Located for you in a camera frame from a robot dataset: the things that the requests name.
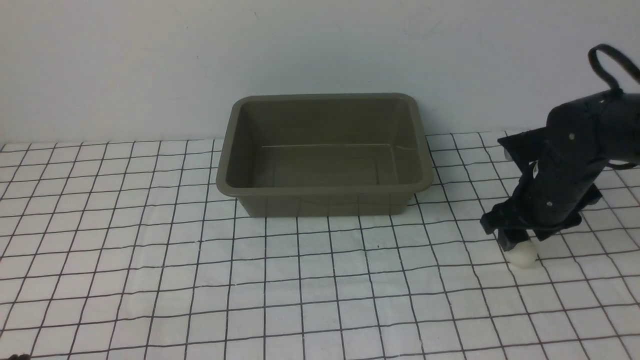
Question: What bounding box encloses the black looped cable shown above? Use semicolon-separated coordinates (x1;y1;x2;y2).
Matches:
588;44;640;96

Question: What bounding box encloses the small dark object at corner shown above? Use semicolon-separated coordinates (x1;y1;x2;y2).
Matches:
7;353;31;360

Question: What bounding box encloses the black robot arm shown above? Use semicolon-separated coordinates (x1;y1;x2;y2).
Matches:
480;90;640;251

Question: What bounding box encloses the white black-grid tablecloth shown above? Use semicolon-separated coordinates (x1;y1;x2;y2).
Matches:
0;132;640;360

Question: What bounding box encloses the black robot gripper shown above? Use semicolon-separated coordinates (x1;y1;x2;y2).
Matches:
480;107;606;252

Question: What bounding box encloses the white ping-pong ball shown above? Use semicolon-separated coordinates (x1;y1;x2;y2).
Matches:
504;240;538;269

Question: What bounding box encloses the olive green plastic bin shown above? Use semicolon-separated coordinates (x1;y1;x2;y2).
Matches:
215;93;434;218

